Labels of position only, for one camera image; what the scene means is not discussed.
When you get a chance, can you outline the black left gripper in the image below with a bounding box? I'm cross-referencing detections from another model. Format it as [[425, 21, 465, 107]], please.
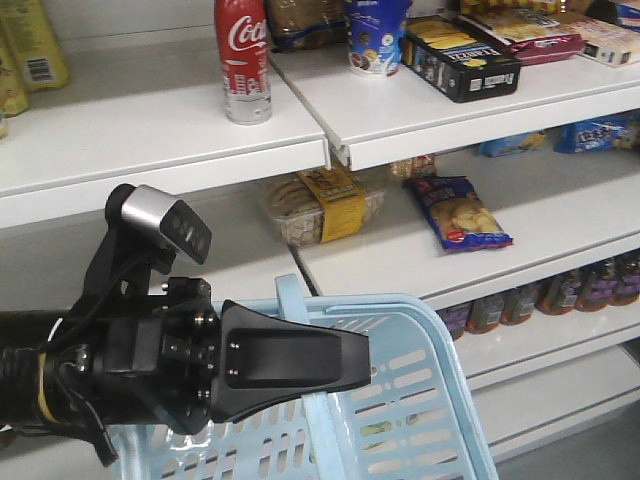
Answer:
[[49, 274, 372, 436]]

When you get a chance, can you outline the light blue plastic basket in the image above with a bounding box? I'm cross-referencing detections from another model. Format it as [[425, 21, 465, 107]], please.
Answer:
[[111, 275, 498, 479]]

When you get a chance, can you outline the red coca-cola aluminium bottle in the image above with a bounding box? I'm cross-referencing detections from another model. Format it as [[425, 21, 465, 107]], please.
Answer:
[[214, 0, 272, 125]]

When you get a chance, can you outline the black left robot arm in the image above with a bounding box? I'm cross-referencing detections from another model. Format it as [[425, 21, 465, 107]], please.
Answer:
[[1, 277, 370, 438]]

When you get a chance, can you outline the clear cookie box yellow label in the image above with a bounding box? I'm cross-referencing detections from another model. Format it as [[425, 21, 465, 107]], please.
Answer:
[[256, 161, 390, 247]]

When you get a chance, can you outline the blue chips bag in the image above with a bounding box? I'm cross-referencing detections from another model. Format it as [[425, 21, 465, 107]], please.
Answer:
[[405, 176, 514, 253]]

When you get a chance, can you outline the blue white snack cup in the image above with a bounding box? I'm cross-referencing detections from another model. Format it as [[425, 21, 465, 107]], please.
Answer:
[[345, 0, 412, 79]]

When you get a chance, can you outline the black cracker box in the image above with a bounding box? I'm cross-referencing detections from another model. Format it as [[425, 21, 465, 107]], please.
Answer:
[[402, 16, 521, 103]]

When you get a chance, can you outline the yellow pear drink carton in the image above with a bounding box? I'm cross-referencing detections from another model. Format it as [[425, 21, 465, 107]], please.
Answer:
[[1, 0, 70, 92]]

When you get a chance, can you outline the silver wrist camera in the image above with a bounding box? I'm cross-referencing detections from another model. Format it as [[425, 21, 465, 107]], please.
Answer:
[[105, 184, 212, 265]]

